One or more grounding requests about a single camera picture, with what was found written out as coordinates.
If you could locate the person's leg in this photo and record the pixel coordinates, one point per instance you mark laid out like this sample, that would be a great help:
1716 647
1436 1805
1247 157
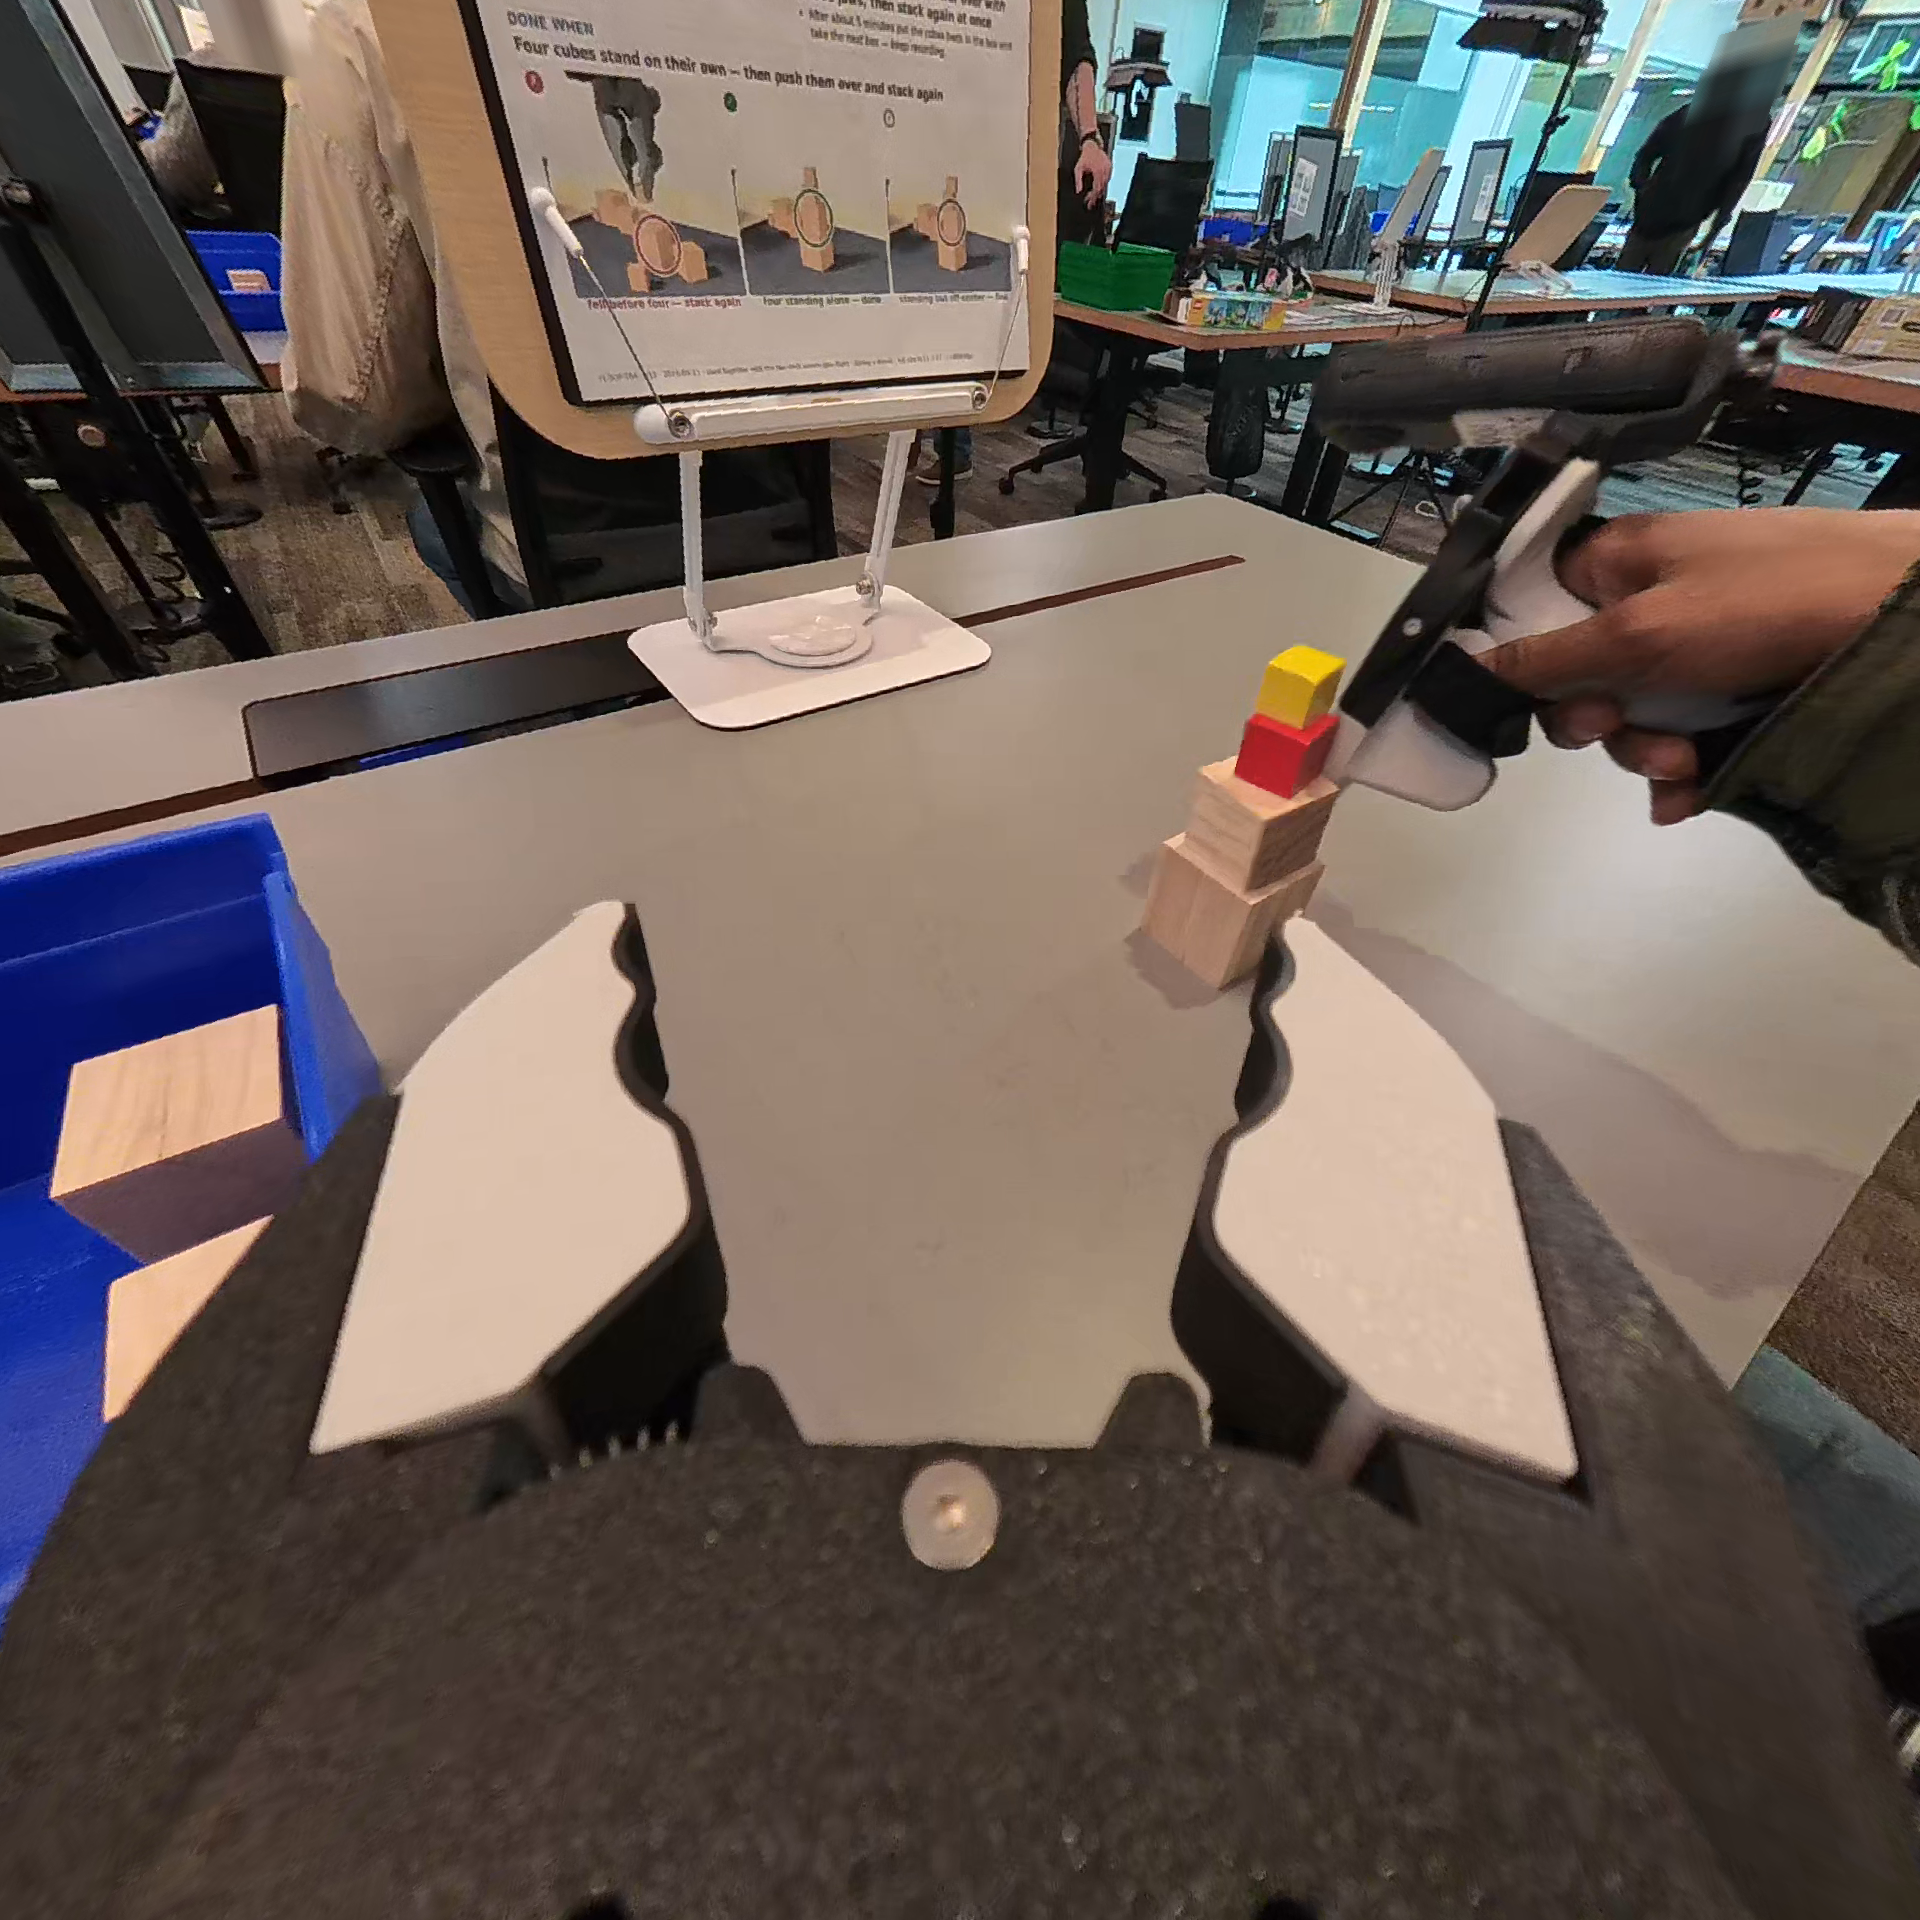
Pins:
1844 1501

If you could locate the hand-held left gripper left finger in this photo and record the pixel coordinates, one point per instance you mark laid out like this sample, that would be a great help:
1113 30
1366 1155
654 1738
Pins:
495 1231

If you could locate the medium plain wooden cube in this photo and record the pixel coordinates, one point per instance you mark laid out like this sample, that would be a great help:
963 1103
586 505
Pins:
1261 833

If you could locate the blue plastic bin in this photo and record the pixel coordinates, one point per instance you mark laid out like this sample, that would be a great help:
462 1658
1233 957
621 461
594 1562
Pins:
136 930

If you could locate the red wooden cube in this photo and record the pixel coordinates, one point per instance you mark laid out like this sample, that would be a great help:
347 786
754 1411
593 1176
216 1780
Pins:
1281 758

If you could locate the black framed easel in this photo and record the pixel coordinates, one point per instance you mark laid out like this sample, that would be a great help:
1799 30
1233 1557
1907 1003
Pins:
106 224

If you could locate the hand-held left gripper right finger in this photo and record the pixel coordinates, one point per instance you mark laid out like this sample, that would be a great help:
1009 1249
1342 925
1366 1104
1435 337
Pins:
1382 1261

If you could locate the person's right hand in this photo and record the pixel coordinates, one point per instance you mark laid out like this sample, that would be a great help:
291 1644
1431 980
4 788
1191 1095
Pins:
1695 615

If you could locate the green plastic crate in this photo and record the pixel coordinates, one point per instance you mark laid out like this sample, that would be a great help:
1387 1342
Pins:
1114 277

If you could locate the white document stand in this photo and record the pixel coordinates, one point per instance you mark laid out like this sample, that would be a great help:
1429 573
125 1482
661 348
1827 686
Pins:
810 677

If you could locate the pale wooden cube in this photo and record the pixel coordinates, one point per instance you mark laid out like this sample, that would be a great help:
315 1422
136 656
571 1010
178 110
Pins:
173 1126
167 1328

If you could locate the instruction sheet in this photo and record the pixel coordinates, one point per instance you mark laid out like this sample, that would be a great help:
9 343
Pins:
780 150

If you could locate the large plain wooden cube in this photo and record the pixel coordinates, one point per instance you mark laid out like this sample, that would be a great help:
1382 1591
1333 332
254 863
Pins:
1215 925

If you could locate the black tripod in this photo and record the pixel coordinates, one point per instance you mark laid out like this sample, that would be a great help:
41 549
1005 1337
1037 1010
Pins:
1531 166

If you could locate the yellow wooden cube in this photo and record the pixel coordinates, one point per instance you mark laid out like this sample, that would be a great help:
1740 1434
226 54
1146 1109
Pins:
1299 688

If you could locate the small blue storage bin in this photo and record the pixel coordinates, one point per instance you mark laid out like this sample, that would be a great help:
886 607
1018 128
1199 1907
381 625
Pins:
239 286

